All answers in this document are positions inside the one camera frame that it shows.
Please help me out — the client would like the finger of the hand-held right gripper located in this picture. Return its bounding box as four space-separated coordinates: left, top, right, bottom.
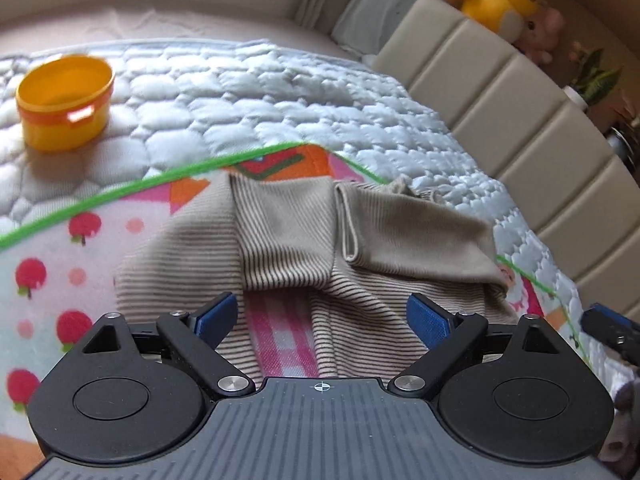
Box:
580 302 640 362

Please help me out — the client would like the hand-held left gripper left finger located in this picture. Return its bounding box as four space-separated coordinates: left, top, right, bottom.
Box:
70 292 256 397

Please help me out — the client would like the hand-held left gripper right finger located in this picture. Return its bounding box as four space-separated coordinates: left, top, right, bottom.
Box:
387 292 596 398

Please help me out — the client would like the brown striped sweater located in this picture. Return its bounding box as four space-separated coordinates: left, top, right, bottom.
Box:
114 172 518 381

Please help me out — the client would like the person's right hand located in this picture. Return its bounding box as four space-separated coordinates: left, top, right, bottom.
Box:
599 377 640 480

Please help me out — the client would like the colourful cartoon printed blanket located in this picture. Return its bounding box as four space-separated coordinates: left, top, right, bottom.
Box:
0 142 616 480

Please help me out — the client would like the white quilted mattress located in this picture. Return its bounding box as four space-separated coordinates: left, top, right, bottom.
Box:
0 40 581 311

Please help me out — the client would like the beige padded headboard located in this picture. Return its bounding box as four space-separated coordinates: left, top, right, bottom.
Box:
372 0 640 323

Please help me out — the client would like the potted green plant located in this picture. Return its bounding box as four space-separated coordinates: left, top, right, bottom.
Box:
562 47 623 108

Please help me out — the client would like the yellow plastic tub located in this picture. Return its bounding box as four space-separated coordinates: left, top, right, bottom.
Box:
15 55 117 153

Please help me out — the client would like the pink plush toy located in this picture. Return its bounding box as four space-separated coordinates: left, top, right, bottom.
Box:
515 7 566 63

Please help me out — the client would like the pale blue cloth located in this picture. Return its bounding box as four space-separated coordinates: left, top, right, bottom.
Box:
332 0 453 56

